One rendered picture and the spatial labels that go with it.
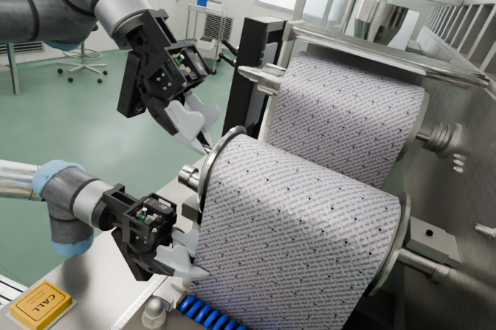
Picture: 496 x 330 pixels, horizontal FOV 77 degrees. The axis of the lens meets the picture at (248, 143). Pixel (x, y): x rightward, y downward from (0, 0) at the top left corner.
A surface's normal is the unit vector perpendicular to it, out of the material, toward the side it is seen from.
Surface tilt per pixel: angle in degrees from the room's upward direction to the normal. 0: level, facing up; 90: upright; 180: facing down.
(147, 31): 90
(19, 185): 69
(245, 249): 90
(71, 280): 0
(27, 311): 0
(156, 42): 90
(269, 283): 90
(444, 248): 0
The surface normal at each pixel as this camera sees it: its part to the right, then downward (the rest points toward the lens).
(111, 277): 0.21, -0.86
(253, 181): -0.18, -0.26
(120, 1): 0.25, -0.05
